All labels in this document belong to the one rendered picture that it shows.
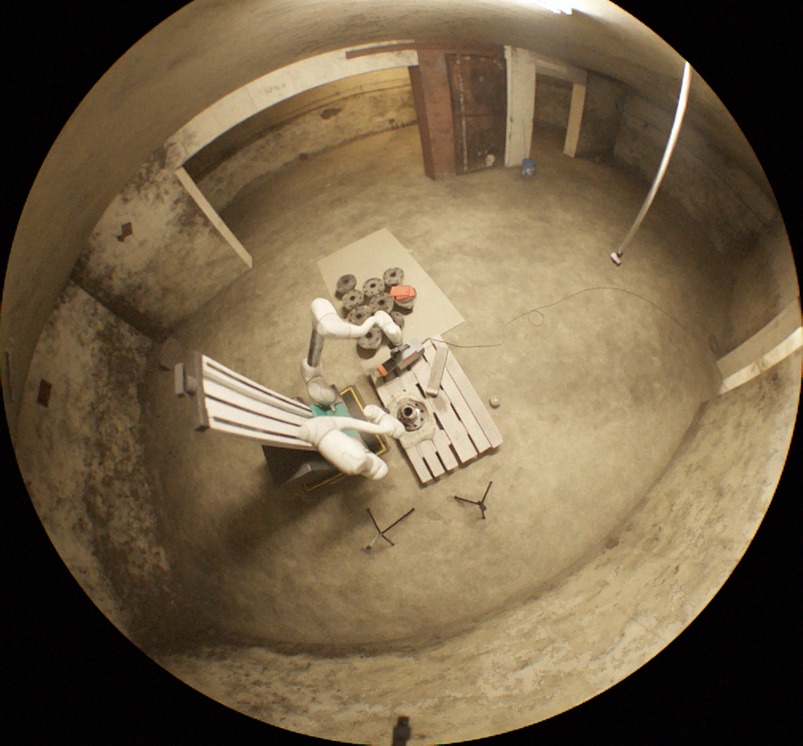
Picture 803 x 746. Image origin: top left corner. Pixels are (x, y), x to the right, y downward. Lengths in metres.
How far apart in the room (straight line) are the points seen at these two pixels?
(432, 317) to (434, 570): 2.66
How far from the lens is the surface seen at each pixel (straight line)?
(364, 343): 2.43
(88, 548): 4.93
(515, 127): 5.98
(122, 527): 5.06
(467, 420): 2.19
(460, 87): 5.05
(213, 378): 1.16
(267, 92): 4.11
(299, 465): 1.75
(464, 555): 2.56
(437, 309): 2.76
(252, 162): 9.63
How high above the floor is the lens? 2.31
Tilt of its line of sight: 63 degrees down
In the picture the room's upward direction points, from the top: 21 degrees counter-clockwise
